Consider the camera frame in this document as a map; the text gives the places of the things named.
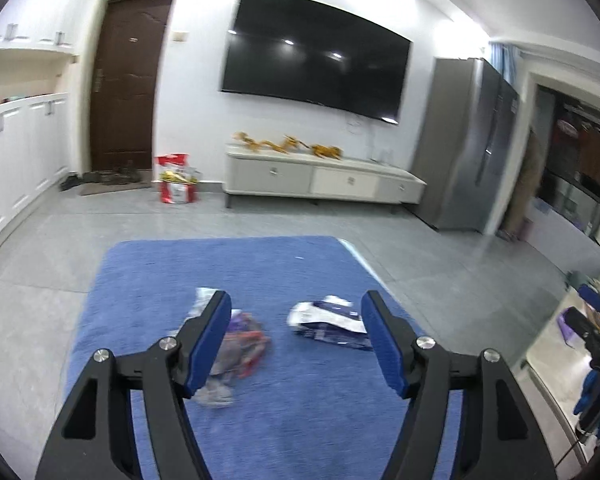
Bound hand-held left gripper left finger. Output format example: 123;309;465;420
34;290;232;480

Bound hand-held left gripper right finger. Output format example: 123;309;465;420
361;290;556;480

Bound clear plastic wrapper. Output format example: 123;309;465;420
192;287;274;380

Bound blue and white packet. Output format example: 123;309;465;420
286;296;376;352

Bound person's right hand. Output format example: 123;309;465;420
573;370;600;445

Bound blue mat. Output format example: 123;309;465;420
65;236;464;480

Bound red gift bag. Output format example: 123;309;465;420
154;152;201;206

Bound grey and white television stand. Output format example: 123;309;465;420
224;144;428;209

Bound golden tiger figurine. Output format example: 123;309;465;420
309;144;344;161

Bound long golden dragon figurine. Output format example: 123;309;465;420
232;131;282;154

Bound grey refrigerator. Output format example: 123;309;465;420
411;57;521;235

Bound short golden dragon figurine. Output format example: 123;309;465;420
279;135;311;155

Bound blue curtain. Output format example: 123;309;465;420
490;42;519;84

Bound white floor cabinets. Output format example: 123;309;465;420
0;92;71;257

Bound brown entrance door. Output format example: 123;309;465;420
89;0;176;172

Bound white cable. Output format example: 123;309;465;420
347;112;387;161

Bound black wall television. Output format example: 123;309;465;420
220;0;412;125

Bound white wall cabinets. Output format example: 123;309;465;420
0;22;76;55

